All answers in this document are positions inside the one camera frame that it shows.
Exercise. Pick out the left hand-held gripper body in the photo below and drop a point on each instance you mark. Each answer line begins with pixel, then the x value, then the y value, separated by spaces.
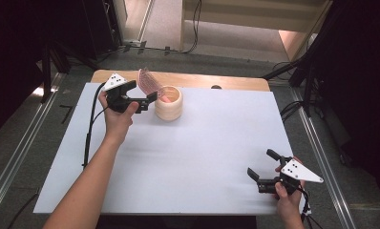
pixel 115 82

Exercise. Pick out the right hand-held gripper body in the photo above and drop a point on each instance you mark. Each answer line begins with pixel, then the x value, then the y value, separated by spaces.
pixel 301 173

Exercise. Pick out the pink hairbrush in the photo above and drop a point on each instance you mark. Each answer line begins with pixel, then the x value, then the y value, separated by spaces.
pixel 148 82

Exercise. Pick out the cream ribbed cup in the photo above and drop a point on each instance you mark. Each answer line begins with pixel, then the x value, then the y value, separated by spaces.
pixel 169 111

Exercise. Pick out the person's right hand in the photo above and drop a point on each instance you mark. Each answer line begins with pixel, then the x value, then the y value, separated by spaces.
pixel 290 205

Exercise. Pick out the person's left hand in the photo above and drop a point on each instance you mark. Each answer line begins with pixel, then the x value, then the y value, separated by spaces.
pixel 118 124

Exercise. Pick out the black floor brackets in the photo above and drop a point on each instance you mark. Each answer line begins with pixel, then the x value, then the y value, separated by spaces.
pixel 142 46

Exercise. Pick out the black cabinet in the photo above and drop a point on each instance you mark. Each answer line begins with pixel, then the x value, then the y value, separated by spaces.
pixel 99 28

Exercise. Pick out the wooden table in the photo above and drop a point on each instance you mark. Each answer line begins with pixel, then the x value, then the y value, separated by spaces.
pixel 210 81

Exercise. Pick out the white table mat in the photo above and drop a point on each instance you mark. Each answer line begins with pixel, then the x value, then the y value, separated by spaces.
pixel 194 149

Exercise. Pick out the dark round table grommet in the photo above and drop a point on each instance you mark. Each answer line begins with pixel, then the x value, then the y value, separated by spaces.
pixel 216 86

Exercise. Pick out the black metal stand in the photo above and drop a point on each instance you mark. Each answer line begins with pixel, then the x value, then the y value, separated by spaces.
pixel 307 76
pixel 46 70

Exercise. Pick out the light wooden shelf unit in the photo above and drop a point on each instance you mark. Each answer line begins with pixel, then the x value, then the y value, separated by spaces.
pixel 255 16

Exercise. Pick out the metal floor rail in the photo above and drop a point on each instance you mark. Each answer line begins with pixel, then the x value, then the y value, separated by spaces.
pixel 325 165
pixel 22 149

